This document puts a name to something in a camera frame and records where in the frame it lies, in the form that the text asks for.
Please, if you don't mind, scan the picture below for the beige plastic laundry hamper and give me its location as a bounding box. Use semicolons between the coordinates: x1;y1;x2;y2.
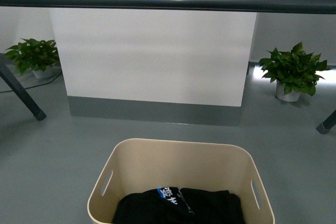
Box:
87;138;275;223

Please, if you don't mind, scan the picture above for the black printed t-shirt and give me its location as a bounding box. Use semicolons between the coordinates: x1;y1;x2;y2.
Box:
112;187;246;224

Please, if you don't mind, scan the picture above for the dark grey clothes rack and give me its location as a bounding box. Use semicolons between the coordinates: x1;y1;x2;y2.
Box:
1;0;335;126

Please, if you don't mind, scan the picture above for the potted green plant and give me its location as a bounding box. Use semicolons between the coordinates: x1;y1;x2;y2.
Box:
259;42;331;102
5;38;60;79

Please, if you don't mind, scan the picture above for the black floor cable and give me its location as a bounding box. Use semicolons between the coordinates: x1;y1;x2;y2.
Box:
0;71;62;93

